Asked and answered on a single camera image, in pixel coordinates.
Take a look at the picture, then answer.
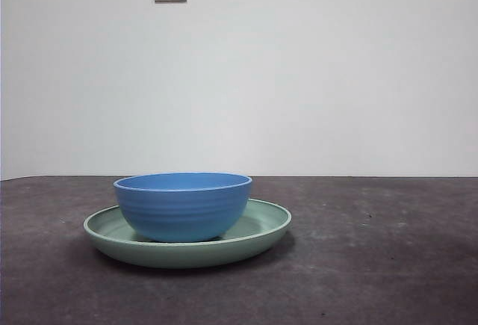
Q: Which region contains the blue bowl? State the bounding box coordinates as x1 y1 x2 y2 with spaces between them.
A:
113 172 253 244

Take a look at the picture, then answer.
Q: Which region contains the green plate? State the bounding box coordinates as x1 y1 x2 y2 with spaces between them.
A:
83 197 292 269

